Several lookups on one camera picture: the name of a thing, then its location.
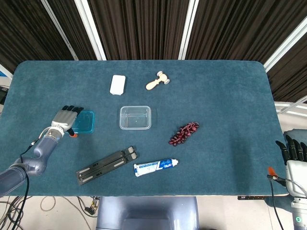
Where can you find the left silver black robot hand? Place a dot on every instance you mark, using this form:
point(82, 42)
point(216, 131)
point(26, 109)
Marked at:
point(63, 118)

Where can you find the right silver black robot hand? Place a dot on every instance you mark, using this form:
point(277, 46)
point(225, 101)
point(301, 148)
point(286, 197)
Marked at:
point(297, 172)

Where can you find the teal plastic lid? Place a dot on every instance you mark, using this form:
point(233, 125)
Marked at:
point(85, 122)

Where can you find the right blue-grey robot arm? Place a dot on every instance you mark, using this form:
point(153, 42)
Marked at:
point(299, 215)

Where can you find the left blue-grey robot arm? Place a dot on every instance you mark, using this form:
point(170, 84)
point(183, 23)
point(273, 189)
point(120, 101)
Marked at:
point(43, 148)

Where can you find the clear plastic container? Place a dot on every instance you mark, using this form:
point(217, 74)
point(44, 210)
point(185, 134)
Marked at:
point(135, 119)

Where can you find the black folding laptop stand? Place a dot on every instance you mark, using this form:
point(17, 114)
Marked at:
point(105, 165)

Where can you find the black box device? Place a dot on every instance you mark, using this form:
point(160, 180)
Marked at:
point(3, 95)

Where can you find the blue and white sign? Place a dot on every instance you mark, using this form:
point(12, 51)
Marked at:
point(4, 73)

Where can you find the black floor power plug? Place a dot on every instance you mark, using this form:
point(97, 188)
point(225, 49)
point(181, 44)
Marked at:
point(91, 208)

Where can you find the cream wooden massage roller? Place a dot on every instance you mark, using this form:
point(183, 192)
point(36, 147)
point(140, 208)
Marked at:
point(153, 84)

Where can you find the blue and white toothpaste tube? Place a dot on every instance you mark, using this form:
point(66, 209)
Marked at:
point(148, 167)

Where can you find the teal suede table cloth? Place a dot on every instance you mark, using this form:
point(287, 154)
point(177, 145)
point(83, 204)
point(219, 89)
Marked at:
point(216, 95)

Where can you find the dark red grape bunch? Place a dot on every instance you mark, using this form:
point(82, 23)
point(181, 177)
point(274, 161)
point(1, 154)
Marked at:
point(182, 135)

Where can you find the dark brown pleated curtain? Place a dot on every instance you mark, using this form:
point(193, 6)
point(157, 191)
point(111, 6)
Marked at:
point(144, 26)

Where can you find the blue-grey robot torso base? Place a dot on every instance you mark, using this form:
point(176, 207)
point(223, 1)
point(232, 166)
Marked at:
point(146, 213)

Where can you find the black under-table bracket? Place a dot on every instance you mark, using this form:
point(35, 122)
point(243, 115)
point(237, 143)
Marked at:
point(251, 198)

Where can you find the white aluminium frame rails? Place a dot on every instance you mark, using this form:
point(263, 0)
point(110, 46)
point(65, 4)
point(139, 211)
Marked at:
point(291, 109)

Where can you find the thin grey frame post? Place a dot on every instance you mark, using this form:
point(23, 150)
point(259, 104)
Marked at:
point(60, 31)

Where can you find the wide white frame post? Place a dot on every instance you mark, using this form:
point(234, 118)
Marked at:
point(90, 28)
point(188, 28)

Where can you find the slanted white frame post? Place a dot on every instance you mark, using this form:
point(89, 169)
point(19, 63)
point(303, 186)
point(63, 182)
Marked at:
point(285, 44)

